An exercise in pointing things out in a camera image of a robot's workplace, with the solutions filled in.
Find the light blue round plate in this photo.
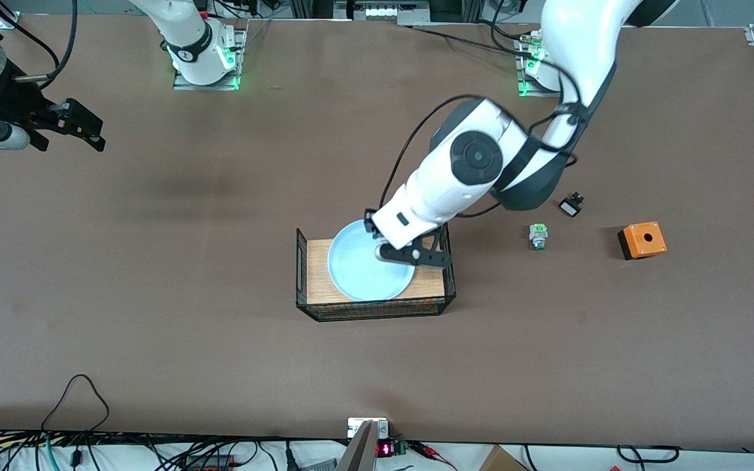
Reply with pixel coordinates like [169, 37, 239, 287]
[327, 219, 417, 302]

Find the wooden board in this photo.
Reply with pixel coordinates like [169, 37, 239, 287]
[306, 239, 446, 306]

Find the white power strip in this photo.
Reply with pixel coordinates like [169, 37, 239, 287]
[334, 0, 430, 26]

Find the grey aluminium profile bar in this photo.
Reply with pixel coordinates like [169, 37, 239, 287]
[336, 420, 378, 471]

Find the brown cardboard box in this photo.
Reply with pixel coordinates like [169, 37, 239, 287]
[478, 445, 528, 471]

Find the black orange power strip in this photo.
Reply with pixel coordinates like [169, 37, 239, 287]
[181, 453, 235, 471]

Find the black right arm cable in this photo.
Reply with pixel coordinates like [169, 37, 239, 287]
[0, 0, 80, 89]

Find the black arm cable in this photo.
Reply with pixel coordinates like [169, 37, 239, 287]
[0, 0, 80, 89]
[380, 59, 581, 220]

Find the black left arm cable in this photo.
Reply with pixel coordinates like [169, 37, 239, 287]
[380, 59, 581, 220]

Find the black wire mesh basket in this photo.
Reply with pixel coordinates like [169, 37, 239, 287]
[295, 222, 458, 323]

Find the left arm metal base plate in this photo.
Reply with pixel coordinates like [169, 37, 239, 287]
[514, 33, 564, 97]

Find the black cable across table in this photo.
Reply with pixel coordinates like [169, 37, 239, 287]
[408, 23, 536, 58]

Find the small silver metal bracket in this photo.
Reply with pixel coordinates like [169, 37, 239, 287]
[348, 417, 389, 439]

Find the red clip lead wire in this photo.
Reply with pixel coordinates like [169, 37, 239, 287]
[410, 441, 459, 471]

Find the black looped cable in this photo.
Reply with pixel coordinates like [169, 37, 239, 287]
[40, 374, 111, 466]

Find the orange push button enclosure box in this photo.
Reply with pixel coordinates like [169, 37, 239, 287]
[617, 221, 668, 261]

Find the black coiled cable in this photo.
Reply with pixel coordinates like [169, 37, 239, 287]
[616, 445, 681, 463]

